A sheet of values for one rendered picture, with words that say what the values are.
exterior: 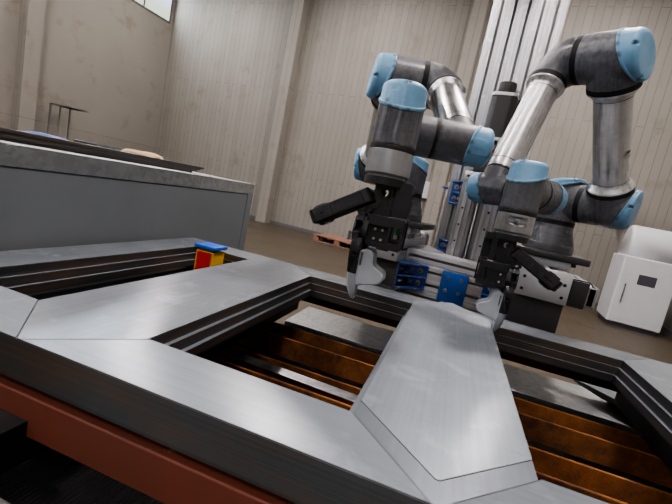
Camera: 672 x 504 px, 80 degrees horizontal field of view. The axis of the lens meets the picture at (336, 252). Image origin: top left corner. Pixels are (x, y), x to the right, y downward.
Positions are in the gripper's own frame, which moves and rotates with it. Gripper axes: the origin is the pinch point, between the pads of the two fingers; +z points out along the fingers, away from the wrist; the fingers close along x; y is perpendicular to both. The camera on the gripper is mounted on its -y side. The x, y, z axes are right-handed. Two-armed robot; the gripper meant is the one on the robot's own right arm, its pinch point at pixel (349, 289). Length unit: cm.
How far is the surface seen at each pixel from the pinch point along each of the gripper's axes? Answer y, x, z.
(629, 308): 289, 601, 55
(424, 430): 16.2, -26.9, 6.2
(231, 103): -596, 898, -201
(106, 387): -14.5, -36.6, 7.7
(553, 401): 49, 42, 24
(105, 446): -13.7, -36.5, 13.8
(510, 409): 26.3, -15.0, 6.2
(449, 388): 18.7, -14.4, 6.1
